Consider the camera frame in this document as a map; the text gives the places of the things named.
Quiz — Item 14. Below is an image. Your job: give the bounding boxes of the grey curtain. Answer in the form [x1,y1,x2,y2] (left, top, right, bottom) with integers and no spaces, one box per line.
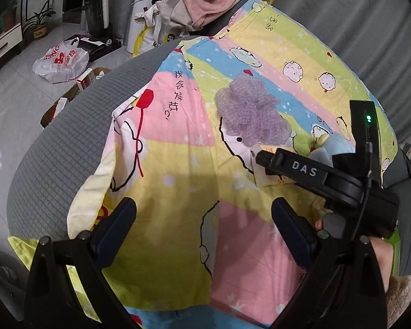
[274,0,411,140]

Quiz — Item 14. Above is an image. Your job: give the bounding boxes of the beige fleece sleeve forearm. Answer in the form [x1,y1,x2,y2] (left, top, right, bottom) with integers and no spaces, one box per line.
[385,276,411,328]

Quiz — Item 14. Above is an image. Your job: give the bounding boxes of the colourful cartoon bed sheet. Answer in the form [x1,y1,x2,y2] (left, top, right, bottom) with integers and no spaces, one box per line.
[8,0,399,328]

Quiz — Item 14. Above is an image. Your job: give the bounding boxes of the purple mesh bath sponge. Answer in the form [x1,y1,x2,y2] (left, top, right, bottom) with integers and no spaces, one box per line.
[215,73,292,147]

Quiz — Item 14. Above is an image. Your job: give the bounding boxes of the white tv cabinet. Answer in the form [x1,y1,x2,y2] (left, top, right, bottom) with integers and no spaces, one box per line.
[0,23,23,59]

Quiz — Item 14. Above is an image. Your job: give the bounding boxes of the white red plastic bag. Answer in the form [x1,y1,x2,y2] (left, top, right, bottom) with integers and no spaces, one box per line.
[32,38,90,84]

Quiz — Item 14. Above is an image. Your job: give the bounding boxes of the cardboard box with items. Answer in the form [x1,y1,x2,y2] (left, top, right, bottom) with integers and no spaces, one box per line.
[40,67,111,129]

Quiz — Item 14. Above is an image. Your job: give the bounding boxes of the black floor appliance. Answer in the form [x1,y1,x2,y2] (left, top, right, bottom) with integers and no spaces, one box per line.
[66,0,122,63]

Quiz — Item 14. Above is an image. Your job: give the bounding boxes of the person's right hand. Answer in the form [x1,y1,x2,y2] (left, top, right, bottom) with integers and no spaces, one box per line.
[315,219,395,294]

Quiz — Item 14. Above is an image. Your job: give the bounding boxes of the potted plant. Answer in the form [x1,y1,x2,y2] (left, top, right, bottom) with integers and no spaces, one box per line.
[22,2,55,40]

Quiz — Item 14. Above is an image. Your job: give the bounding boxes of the green storage bag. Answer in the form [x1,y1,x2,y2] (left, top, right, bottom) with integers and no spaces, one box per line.
[384,228,401,276]

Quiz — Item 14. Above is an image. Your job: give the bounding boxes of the light blue plush elephant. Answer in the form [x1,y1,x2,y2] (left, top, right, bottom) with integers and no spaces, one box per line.
[308,134,355,167]

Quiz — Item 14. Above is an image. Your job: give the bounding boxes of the beige tote bag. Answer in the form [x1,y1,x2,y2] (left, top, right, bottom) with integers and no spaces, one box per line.
[133,0,194,55]

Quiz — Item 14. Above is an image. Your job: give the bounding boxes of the pink towel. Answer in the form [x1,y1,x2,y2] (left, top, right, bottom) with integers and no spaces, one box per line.
[183,0,240,30]

